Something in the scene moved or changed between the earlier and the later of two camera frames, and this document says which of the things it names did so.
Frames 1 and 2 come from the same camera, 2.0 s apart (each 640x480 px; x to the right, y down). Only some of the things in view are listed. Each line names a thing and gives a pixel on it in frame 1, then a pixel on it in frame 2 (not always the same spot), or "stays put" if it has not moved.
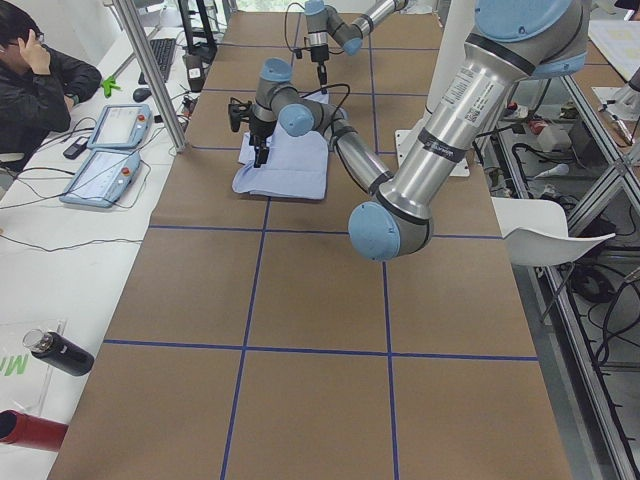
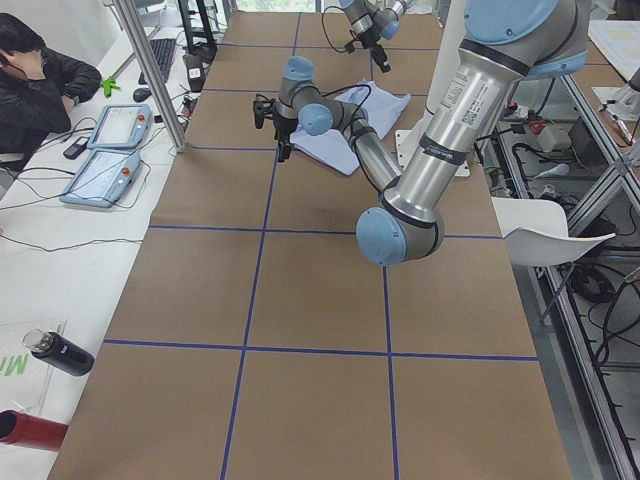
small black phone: x=76 y=148 stays put
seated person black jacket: x=37 y=88 stays put
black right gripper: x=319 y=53 → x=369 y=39
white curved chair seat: x=537 y=233 stays put
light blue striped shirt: x=295 y=168 → x=333 y=148
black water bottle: x=59 y=352 stays put
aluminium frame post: x=154 y=73 stays put
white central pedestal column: x=455 y=29 stays put
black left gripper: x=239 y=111 → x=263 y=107
